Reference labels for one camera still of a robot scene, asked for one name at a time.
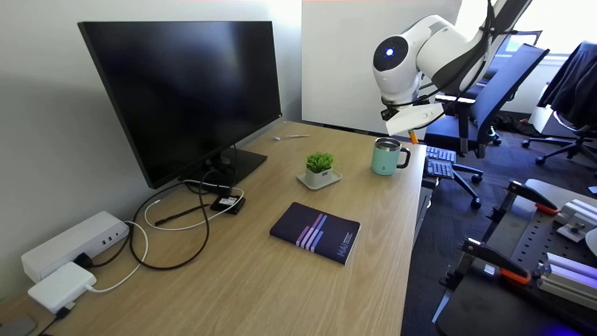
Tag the orange marker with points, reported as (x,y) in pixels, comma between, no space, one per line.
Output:
(412,137)

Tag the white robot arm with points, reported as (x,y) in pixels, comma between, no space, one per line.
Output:
(434,49)

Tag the small potted green plant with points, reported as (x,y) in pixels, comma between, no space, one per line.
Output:
(317,173)

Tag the dark purple notebook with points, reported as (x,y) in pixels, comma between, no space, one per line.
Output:
(315,232)

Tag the small black usb hub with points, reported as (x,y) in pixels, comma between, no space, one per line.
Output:
(227,204)

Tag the teal steel mug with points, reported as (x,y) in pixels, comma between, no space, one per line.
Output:
(388,156)

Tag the black computer monitor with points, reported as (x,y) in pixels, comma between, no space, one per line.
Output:
(186,92)

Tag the blue office chair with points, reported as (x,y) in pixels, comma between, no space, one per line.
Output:
(466,130)

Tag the black orange clamp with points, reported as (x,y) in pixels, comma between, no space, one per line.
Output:
(472,251)

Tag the white power strip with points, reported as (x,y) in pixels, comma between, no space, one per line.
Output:
(89,238)

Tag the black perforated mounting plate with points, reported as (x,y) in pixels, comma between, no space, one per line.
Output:
(492,286)

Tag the white adapter box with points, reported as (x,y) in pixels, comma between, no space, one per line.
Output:
(61,288)

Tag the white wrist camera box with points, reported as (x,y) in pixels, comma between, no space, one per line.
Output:
(410,118)

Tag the aluminium extrusion rail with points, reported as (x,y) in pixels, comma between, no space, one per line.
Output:
(569,281)

